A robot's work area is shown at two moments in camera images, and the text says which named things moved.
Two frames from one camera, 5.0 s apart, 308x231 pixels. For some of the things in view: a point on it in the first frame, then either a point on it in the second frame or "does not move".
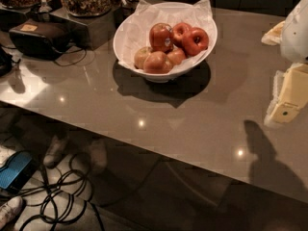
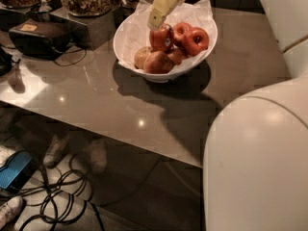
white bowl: (165, 39) does not move
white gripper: (295, 33) -> (164, 4)
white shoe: (9, 212) does not move
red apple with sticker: (161, 38) does not move
